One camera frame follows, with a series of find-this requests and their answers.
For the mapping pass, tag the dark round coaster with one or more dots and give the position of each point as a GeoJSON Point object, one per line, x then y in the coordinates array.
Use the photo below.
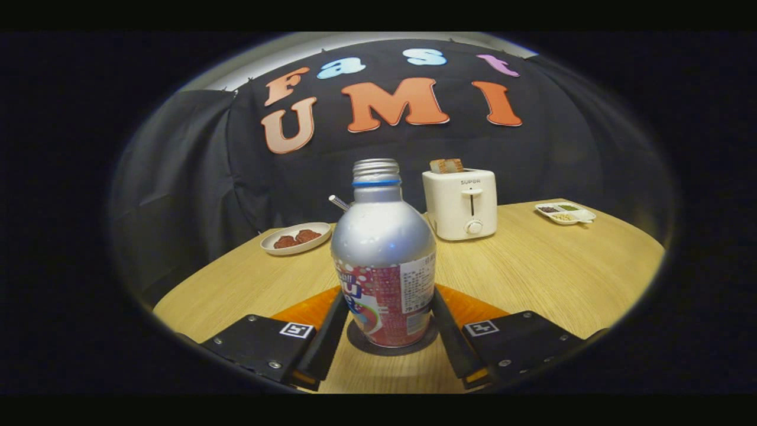
{"type": "Point", "coordinates": [361, 345]}

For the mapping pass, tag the white toaster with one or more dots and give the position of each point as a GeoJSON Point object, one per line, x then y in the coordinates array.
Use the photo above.
{"type": "Point", "coordinates": [461, 204]}

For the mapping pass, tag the black backdrop cloth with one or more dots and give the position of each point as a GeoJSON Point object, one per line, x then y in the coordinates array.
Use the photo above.
{"type": "Point", "coordinates": [195, 177]}

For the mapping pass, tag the white round plate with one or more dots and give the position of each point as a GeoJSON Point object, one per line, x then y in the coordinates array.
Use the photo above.
{"type": "Point", "coordinates": [278, 251]}

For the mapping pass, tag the white divided dish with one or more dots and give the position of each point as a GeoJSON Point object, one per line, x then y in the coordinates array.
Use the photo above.
{"type": "Point", "coordinates": [582, 214]}

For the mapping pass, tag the brown food piece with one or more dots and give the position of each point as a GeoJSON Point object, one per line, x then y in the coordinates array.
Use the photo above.
{"type": "Point", "coordinates": [308, 236]}
{"type": "Point", "coordinates": [285, 242]}

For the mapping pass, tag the silver juice bottle pink label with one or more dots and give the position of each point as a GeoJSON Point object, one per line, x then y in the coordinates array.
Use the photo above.
{"type": "Point", "coordinates": [381, 248]}

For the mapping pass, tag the toast slice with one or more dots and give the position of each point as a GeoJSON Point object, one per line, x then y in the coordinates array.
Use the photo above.
{"type": "Point", "coordinates": [455, 165]}
{"type": "Point", "coordinates": [438, 166]}

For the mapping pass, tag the wooden table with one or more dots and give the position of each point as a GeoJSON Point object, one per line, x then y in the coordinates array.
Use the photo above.
{"type": "Point", "coordinates": [532, 266]}

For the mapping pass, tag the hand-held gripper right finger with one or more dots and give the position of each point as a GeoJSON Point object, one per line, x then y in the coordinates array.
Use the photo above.
{"type": "Point", "coordinates": [452, 349]}

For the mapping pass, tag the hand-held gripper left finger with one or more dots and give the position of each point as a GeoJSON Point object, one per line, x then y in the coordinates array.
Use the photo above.
{"type": "Point", "coordinates": [328, 349]}

